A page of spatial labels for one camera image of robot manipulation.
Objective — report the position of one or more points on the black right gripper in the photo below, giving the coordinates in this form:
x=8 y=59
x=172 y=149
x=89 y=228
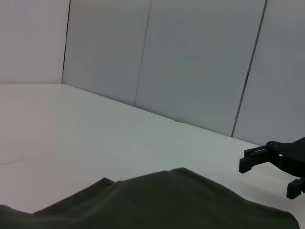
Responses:
x=290 y=156

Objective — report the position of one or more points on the dark green shirt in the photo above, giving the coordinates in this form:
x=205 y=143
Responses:
x=155 y=202

